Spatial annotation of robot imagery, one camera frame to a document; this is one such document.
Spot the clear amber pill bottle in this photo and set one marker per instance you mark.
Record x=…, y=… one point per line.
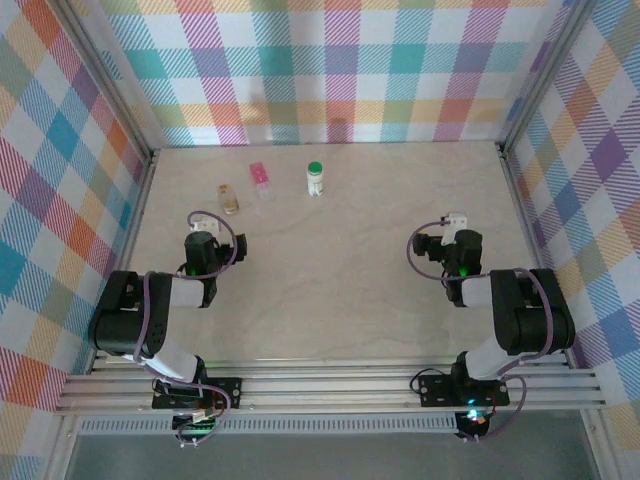
x=229, y=200

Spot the pink clear pill organizer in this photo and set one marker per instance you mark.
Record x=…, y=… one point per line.
x=259, y=175

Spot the white bottle green cap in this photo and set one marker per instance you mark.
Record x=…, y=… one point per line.
x=315, y=182

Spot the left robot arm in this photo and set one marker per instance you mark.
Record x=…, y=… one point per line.
x=125, y=320

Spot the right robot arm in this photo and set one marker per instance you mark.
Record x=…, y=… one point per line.
x=530, y=320

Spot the right controller board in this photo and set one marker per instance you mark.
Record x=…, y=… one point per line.
x=472, y=417

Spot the controller board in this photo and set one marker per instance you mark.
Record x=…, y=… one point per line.
x=200, y=428
x=472, y=417

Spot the left controller board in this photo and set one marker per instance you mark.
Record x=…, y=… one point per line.
x=200, y=428

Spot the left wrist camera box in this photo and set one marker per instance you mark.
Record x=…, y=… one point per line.
x=206, y=224

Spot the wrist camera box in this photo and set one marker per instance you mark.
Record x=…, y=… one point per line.
x=455, y=220
x=206, y=224

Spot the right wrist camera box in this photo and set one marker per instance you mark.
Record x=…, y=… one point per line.
x=455, y=220

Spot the aluminium side rail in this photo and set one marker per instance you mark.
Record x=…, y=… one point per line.
x=125, y=250
x=526, y=210

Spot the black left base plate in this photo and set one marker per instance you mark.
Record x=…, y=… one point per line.
x=227, y=390

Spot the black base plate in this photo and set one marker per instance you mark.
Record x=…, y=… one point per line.
x=227, y=390
x=435, y=387

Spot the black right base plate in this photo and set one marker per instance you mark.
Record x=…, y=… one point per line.
x=435, y=387

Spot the aluminium front rail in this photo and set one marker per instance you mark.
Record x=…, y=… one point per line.
x=325, y=387

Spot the aluminium rear frame post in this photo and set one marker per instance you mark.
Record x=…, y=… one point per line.
x=107, y=75
x=546, y=75

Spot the aluminium frame leg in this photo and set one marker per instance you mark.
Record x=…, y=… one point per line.
x=62, y=450
x=602, y=450

